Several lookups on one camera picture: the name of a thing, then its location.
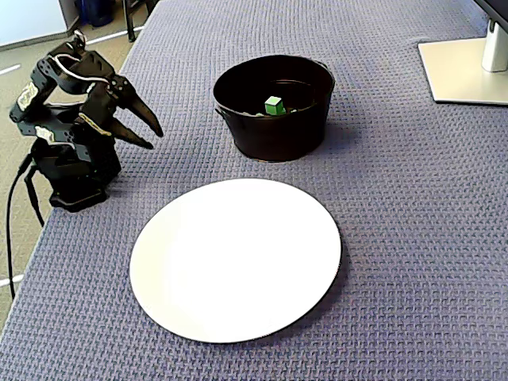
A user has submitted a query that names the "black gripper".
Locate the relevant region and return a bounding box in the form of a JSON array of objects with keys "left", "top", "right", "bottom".
[{"left": 79, "top": 73, "right": 164, "bottom": 150}]

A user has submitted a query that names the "black metal bucket container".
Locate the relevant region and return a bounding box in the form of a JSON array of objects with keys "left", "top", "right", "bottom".
[{"left": 213, "top": 54, "right": 337, "bottom": 163}]

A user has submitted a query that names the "white round plate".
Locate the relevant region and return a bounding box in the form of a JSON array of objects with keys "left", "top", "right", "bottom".
[{"left": 129, "top": 178, "right": 343, "bottom": 344}]

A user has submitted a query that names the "dark blue bin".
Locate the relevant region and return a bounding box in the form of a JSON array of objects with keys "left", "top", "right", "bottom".
[{"left": 74, "top": 0, "right": 117, "bottom": 28}]

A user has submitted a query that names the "blue woven table mat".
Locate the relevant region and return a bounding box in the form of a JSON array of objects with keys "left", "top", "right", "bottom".
[{"left": 0, "top": 0, "right": 508, "bottom": 381}]

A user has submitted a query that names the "white monitor stand base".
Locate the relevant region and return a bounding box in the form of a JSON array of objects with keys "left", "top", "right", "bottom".
[{"left": 417, "top": 37, "right": 508, "bottom": 106}]

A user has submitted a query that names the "white monitor stand column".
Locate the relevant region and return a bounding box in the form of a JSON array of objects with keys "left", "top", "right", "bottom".
[{"left": 481, "top": 18, "right": 508, "bottom": 73}]

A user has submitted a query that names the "dark monitor screen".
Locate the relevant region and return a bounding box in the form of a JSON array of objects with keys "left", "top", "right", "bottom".
[{"left": 474, "top": 0, "right": 508, "bottom": 25}]

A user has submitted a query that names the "black chair frame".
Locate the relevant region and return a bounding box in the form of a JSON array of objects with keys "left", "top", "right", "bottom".
[{"left": 121, "top": 0, "right": 160, "bottom": 43}]

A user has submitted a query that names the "black cable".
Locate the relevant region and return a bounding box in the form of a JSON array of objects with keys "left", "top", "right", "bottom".
[
  {"left": 23, "top": 170, "right": 46, "bottom": 228},
  {"left": 5, "top": 156, "right": 33, "bottom": 299}
]

